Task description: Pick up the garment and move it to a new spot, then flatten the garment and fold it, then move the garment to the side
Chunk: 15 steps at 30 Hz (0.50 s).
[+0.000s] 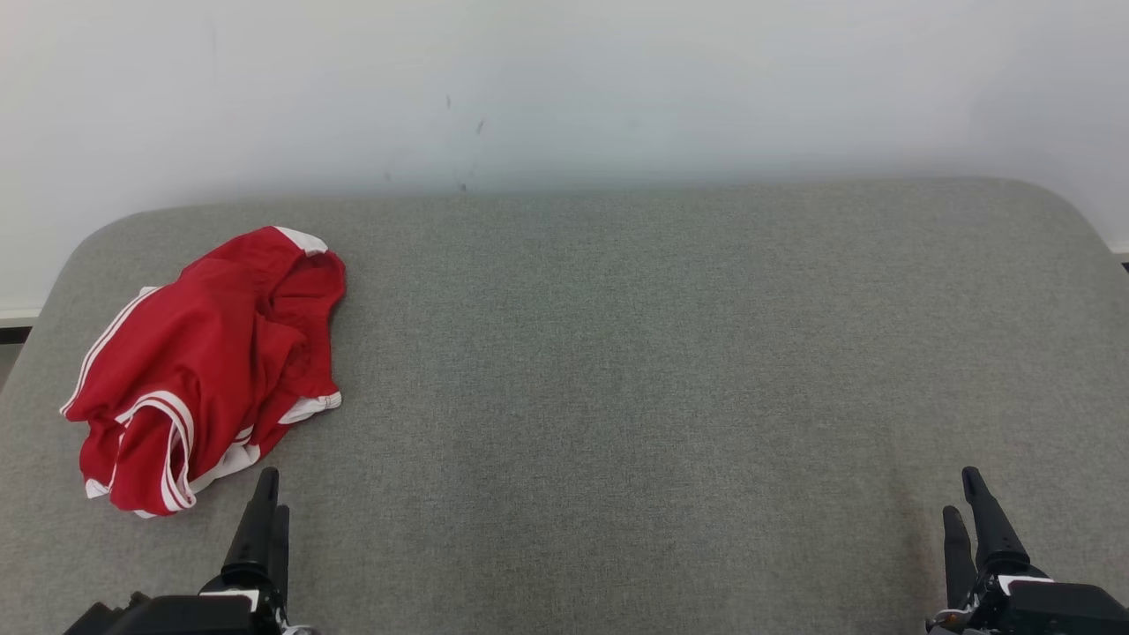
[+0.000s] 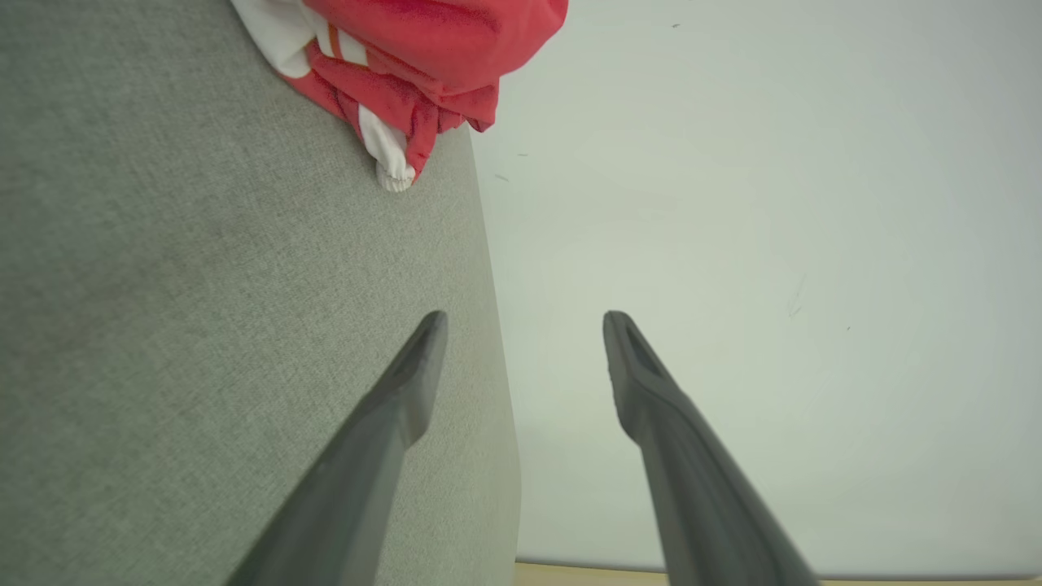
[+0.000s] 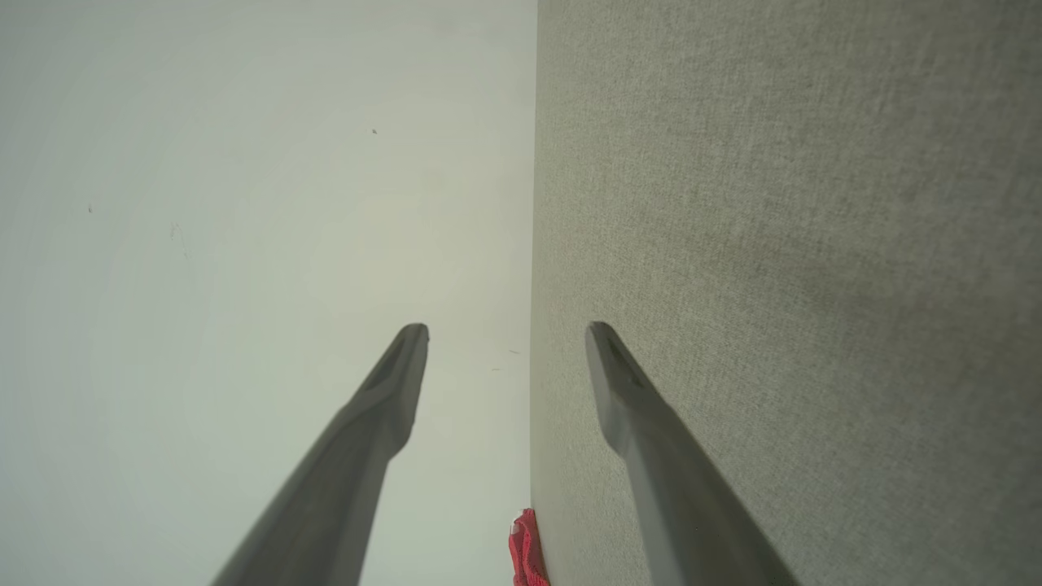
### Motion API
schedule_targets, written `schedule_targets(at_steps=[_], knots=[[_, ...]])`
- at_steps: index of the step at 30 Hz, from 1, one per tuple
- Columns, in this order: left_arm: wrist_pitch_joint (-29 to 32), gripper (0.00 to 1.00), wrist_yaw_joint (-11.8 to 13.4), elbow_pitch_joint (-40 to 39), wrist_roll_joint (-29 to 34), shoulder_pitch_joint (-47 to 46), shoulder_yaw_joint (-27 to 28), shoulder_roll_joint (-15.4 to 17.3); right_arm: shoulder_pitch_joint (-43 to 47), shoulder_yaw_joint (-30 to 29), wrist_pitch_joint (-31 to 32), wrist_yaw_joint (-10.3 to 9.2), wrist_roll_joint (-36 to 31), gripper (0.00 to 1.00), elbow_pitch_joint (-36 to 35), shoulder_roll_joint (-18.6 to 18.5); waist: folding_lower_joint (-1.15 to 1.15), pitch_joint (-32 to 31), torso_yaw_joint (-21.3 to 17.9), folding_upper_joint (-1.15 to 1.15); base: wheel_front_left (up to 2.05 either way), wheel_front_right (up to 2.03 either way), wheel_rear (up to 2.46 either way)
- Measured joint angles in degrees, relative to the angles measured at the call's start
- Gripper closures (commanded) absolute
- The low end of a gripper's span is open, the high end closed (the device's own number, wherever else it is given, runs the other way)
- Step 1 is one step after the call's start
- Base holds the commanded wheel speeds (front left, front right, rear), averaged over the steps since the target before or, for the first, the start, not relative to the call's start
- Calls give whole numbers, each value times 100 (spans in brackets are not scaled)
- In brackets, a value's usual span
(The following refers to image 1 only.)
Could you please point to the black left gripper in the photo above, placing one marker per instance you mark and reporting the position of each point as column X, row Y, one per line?
column 194, row 616

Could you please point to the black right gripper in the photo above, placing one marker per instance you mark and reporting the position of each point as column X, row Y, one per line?
column 1050, row 613

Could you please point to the red basketball jersey white trim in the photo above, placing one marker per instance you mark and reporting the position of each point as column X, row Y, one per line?
column 168, row 353

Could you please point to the white wall baseboard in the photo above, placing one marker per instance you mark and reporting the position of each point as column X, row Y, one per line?
column 13, row 315

